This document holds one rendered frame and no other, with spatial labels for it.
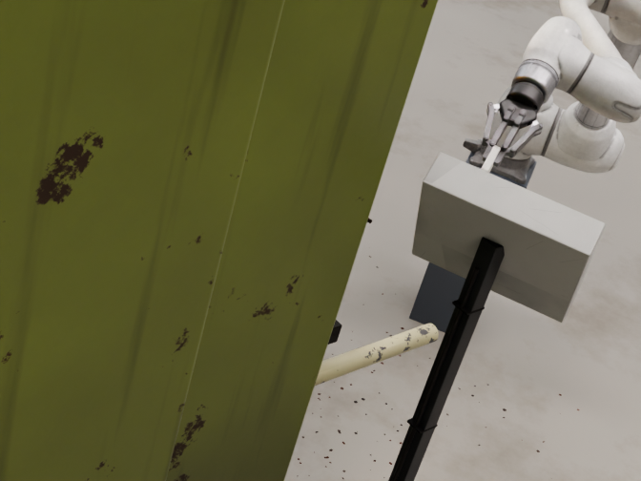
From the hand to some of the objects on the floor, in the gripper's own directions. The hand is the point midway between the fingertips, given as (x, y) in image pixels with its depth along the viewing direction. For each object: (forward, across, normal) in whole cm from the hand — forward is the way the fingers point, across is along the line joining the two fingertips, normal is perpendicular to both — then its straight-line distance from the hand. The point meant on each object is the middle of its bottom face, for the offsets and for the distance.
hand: (489, 162), depth 248 cm
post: (+75, -10, -87) cm, 115 cm away
